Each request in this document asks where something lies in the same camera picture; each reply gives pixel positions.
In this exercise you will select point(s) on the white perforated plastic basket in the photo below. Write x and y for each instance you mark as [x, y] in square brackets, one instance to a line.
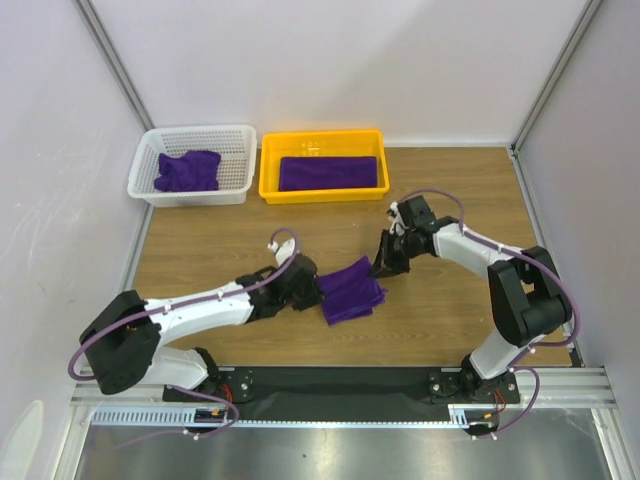
[237, 145]

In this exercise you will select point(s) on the yellow plastic tray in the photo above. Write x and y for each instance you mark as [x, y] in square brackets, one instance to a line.
[313, 145]

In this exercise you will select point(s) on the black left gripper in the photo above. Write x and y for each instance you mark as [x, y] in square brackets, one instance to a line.
[313, 297]

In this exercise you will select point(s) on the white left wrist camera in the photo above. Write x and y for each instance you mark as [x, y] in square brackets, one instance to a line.
[282, 251]

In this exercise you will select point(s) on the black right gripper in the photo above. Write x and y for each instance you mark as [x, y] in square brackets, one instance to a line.
[394, 251]

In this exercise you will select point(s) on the aluminium frame rail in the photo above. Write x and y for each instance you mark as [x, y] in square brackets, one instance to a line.
[559, 387]

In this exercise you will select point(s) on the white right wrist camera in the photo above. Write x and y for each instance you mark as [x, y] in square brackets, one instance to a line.
[397, 226]

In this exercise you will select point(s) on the purple towel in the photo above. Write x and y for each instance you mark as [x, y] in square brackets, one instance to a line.
[350, 293]
[194, 171]
[327, 173]

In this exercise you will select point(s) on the white slotted cable duct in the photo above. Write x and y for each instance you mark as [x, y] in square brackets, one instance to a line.
[191, 417]

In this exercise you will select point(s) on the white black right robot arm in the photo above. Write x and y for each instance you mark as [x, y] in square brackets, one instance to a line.
[528, 299]

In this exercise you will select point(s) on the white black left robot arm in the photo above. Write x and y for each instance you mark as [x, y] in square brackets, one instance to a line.
[129, 342]

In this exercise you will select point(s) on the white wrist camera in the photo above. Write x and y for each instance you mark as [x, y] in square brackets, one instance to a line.
[282, 251]
[397, 226]

